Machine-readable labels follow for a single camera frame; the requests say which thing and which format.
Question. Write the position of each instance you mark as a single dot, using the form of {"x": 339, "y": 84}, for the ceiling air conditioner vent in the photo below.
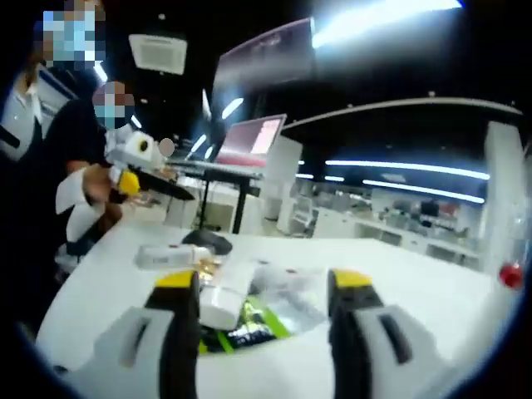
{"x": 160, "y": 54}

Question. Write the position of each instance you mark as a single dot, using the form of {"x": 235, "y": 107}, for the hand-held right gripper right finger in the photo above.
{"x": 424, "y": 374}

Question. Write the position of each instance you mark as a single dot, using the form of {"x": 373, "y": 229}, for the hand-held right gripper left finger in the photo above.
{"x": 104, "y": 365}

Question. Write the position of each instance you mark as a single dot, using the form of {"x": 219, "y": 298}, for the curved ceiling rail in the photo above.
{"x": 432, "y": 99}

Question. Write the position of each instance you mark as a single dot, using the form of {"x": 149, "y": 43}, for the short ceiling light strip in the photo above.
{"x": 232, "y": 108}

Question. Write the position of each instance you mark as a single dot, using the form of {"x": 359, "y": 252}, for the black computer mouse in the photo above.
{"x": 208, "y": 241}

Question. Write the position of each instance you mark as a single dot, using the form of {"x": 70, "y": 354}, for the long ceiling light strip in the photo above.
{"x": 374, "y": 21}
{"x": 415, "y": 167}
{"x": 424, "y": 189}

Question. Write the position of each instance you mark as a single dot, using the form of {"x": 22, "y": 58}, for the green black skincare sachet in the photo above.
{"x": 257, "y": 332}

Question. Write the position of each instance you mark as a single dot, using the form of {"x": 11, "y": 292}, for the standing desk black legs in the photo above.
{"x": 224, "y": 166}

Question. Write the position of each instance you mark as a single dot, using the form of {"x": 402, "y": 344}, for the white building pillar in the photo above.
{"x": 287, "y": 178}
{"x": 498, "y": 187}

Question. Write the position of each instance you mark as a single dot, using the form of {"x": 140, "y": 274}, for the gold skincare sachet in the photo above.
{"x": 210, "y": 270}

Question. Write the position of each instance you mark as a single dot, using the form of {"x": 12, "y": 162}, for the white office chair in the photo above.
{"x": 303, "y": 212}

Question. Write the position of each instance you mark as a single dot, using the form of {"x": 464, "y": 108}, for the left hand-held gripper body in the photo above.
{"x": 133, "y": 154}

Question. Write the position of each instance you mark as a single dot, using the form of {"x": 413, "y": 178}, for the white skincare bottle red collar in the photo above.
{"x": 510, "y": 275}

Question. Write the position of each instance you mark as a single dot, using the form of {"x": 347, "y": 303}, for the person's left hand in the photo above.
{"x": 97, "y": 185}

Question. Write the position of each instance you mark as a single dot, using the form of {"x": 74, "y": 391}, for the operator in dark shirt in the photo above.
{"x": 25, "y": 208}

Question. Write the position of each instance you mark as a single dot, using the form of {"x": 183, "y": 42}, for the large hanging dark screen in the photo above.
{"x": 266, "y": 58}

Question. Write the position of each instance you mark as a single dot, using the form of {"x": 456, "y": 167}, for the silver blue skincare sachet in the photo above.
{"x": 303, "y": 307}

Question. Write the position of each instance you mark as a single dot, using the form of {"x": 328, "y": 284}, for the white cabinet row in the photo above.
{"x": 365, "y": 232}

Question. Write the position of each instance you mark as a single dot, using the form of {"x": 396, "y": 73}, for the pink screen monitor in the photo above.
{"x": 245, "y": 141}

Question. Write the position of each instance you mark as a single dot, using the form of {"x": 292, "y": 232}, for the white skincare tube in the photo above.
{"x": 226, "y": 299}

